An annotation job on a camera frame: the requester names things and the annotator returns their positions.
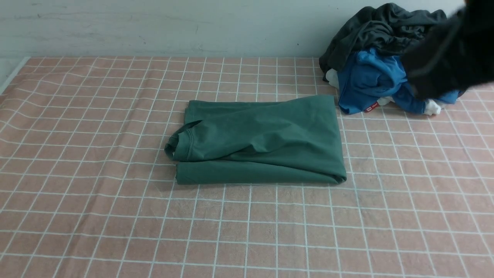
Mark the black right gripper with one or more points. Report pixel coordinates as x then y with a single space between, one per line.
456 54

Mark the blue shirt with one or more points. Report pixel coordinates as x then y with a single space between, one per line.
369 79

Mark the green long-sleeve shirt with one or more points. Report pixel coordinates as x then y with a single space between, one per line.
297 141

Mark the pink checkered tablecloth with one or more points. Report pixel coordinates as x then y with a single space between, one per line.
87 192

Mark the dark grey shirt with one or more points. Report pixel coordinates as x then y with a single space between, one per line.
389 29

